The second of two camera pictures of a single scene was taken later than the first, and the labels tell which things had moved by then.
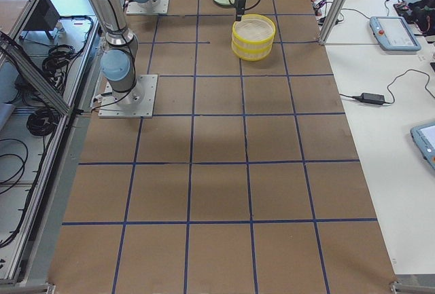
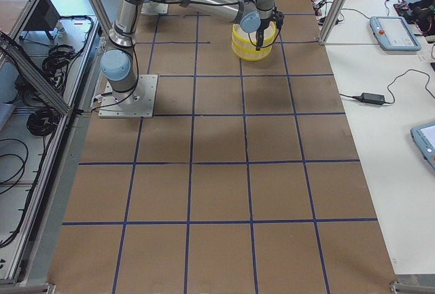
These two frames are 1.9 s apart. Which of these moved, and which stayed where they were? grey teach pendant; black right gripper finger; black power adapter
Moved: black right gripper finger
Stayed: grey teach pendant; black power adapter
